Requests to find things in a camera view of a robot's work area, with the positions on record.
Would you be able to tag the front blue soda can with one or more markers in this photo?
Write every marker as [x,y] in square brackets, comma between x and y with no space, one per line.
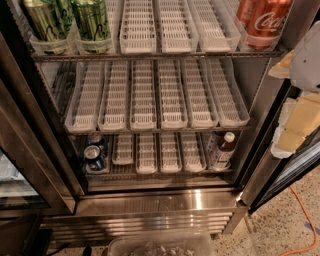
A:
[93,158]

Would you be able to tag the bottom wire shelf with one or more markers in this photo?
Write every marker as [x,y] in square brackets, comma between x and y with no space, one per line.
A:
[128,173]

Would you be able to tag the left glass fridge door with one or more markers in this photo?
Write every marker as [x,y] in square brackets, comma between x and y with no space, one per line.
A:
[34,141]

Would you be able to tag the shelf tray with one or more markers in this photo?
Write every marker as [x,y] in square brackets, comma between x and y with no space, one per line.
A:
[170,156]
[146,155]
[85,103]
[215,26]
[177,29]
[113,108]
[202,111]
[193,156]
[172,103]
[123,149]
[137,33]
[230,105]
[143,106]

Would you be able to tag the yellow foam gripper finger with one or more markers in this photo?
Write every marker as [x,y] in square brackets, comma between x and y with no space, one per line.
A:
[282,69]
[298,119]

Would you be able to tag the wire shelf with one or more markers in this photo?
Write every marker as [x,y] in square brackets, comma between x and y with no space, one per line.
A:
[155,56]
[128,173]
[158,130]

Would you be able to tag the blue soda can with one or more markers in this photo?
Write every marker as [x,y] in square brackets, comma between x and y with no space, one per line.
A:
[93,158]
[99,141]

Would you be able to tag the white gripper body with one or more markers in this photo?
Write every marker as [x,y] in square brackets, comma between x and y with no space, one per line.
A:
[309,61]

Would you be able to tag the clear plastic bin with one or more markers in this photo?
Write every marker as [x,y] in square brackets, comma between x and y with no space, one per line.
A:
[179,243]

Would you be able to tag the front red cola can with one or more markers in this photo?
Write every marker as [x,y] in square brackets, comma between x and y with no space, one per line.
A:
[265,22]

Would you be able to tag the left green can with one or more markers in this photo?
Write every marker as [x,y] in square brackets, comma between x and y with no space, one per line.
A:
[51,21]

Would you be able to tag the rear red cola can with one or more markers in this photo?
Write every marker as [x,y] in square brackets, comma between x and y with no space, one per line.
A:
[245,11]

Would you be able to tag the red cola can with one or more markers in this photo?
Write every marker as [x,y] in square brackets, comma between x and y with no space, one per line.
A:
[265,22]
[245,11]

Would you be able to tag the brown bottle white cap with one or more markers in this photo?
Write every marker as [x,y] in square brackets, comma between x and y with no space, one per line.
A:
[224,151]

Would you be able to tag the fridge base grille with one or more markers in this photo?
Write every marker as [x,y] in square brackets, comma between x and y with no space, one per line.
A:
[105,217]

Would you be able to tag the rear blue soda can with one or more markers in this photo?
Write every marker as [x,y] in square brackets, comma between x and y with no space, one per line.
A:
[99,141]

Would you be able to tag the green can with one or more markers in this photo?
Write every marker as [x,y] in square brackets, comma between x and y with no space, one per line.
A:
[92,23]
[51,21]

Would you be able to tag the open right fridge door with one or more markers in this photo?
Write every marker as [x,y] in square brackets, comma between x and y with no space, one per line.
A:
[282,92]

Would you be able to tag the top wire shelf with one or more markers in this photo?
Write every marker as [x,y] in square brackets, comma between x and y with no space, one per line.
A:
[155,56]

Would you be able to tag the middle wire shelf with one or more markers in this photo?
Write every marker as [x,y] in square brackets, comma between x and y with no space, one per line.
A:
[158,130]

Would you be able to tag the right green can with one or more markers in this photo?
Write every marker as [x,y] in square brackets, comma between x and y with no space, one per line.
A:
[92,23]

